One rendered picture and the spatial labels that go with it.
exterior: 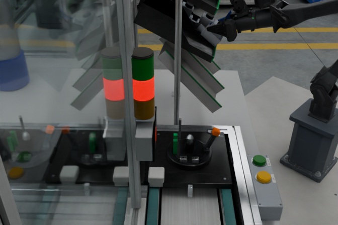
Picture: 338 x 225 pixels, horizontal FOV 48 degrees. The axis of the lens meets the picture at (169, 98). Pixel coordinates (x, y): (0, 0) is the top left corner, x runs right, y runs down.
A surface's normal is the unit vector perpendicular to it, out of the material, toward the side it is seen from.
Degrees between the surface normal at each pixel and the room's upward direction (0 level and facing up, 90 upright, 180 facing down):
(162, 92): 0
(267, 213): 90
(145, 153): 90
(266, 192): 0
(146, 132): 0
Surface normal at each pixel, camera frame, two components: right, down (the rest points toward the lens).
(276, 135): 0.00, -0.84
